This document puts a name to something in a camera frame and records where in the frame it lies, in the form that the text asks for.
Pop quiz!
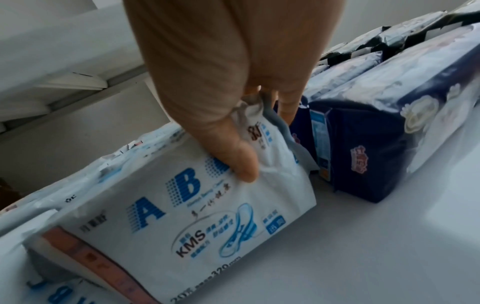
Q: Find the white metal shelf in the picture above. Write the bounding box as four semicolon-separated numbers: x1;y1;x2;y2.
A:
0;0;181;134

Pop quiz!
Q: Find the white rectangular board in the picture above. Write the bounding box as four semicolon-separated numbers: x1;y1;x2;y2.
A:
164;98;480;304

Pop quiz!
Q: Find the person's right hand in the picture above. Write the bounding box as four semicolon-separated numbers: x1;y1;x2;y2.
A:
122;0;347;183

